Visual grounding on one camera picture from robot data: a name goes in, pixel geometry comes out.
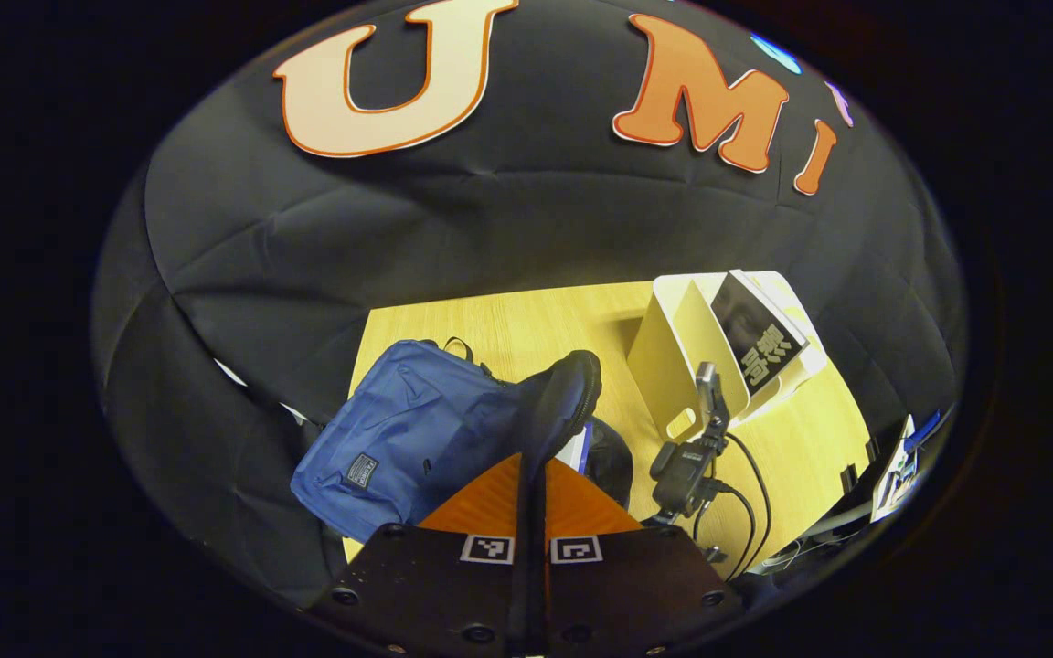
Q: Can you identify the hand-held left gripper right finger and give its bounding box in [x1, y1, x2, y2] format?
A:
[545, 457, 745, 655]

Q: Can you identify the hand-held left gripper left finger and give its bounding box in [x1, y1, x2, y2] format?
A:
[307, 452, 522, 657]

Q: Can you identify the blue spine book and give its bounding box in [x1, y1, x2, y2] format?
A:
[568, 420, 595, 474]

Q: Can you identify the white bookshelf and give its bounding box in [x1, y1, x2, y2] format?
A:
[625, 270, 829, 444]

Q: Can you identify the black cover book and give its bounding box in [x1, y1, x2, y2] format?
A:
[709, 270, 809, 396]

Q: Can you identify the blue schoolbag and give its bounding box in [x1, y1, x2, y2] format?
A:
[289, 336, 637, 545]

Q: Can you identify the white and blue packet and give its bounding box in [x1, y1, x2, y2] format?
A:
[869, 411, 943, 524]

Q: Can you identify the black backdrop cloth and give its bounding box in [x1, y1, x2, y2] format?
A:
[90, 0, 966, 609]

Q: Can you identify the black cable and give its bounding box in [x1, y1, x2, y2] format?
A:
[691, 431, 772, 581]

